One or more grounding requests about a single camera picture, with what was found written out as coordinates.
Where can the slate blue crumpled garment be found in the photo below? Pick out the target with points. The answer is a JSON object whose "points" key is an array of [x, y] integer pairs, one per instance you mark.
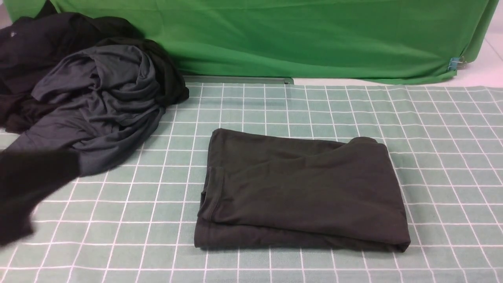
{"points": [[106, 107]]}

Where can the black crumpled garment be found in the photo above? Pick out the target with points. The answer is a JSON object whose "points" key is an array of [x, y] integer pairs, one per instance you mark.
{"points": [[31, 46]]}

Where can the blue binder clip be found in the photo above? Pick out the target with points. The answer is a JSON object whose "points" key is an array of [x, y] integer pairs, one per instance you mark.
{"points": [[456, 63]]}

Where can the dark gray long-sleeve top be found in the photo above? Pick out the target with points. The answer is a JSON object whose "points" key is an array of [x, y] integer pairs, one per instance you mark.
{"points": [[265, 191]]}

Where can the green grid table mat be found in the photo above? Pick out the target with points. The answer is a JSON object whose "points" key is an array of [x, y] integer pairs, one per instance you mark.
{"points": [[136, 223]]}

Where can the green backdrop cloth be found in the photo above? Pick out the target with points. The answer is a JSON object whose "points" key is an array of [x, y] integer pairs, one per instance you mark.
{"points": [[397, 42]]}

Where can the gray metal table rail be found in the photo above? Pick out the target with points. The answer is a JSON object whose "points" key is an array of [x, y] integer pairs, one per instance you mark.
{"points": [[239, 80]]}

